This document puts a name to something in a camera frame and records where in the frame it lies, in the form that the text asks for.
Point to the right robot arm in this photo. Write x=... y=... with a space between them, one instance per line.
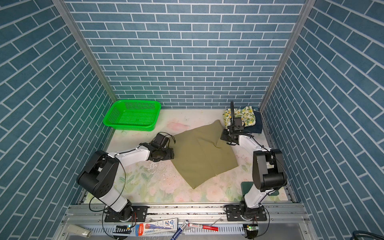
x=268 y=173

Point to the blue marker pen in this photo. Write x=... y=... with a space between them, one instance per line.
x=180 y=230

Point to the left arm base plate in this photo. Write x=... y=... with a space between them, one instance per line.
x=128 y=214

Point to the dark blue denim skirt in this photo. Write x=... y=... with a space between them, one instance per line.
x=257 y=128

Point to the toothpaste box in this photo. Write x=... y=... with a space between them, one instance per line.
x=156 y=227

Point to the olive khaki skirt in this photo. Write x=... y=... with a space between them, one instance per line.
x=200 y=154

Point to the yellow lemon print skirt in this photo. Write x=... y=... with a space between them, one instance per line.
x=246 y=114

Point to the dark green pad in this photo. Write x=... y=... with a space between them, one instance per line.
x=249 y=189

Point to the aluminium rail frame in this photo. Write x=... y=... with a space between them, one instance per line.
x=284 y=221

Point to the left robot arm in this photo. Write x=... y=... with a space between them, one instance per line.
x=99 y=173

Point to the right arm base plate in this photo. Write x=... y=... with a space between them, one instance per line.
x=236 y=213

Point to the green plastic basket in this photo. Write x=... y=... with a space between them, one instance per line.
x=133 y=115

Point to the red handled screwdriver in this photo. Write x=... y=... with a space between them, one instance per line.
x=204 y=227

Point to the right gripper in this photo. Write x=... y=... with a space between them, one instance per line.
x=224 y=137

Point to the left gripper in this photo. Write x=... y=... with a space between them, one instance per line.
x=170 y=154

